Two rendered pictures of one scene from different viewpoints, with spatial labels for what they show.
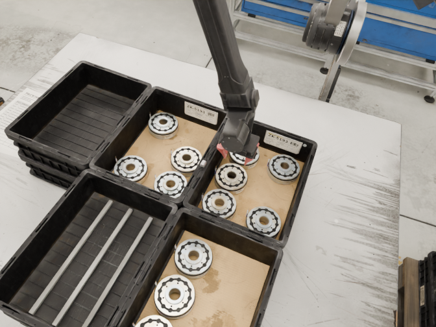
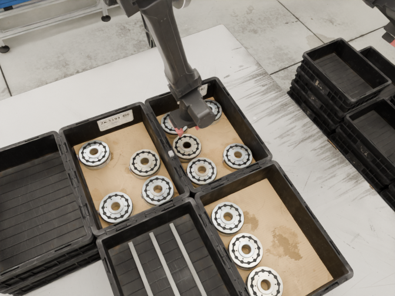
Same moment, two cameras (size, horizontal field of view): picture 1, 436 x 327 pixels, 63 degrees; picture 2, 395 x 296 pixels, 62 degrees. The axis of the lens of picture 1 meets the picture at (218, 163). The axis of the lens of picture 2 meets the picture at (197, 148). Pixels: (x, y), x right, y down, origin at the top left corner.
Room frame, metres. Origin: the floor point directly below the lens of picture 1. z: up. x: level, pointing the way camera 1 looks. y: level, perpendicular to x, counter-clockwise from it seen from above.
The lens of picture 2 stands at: (0.21, 0.38, 1.84)
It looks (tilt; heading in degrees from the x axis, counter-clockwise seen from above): 58 degrees down; 312
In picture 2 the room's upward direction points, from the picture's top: 6 degrees clockwise
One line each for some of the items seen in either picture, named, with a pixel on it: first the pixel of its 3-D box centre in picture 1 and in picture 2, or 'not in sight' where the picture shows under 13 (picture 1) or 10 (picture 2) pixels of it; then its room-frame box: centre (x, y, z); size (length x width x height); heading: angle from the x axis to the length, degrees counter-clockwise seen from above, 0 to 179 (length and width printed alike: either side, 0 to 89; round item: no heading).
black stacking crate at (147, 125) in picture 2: (166, 149); (124, 169); (0.72, 0.17, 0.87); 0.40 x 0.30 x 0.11; 163
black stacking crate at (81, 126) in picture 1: (87, 119); (30, 206); (0.80, 0.46, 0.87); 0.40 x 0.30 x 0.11; 163
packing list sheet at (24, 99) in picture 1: (21, 120); not in sight; (0.90, 0.79, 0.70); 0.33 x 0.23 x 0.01; 167
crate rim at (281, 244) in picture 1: (255, 173); (206, 130); (0.63, -0.11, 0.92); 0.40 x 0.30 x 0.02; 163
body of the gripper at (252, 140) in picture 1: (240, 133); (188, 110); (0.65, -0.05, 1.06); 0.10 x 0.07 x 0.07; 75
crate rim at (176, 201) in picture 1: (165, 139); (121, 161); (0.72, 0.17, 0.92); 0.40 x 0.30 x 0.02; 163
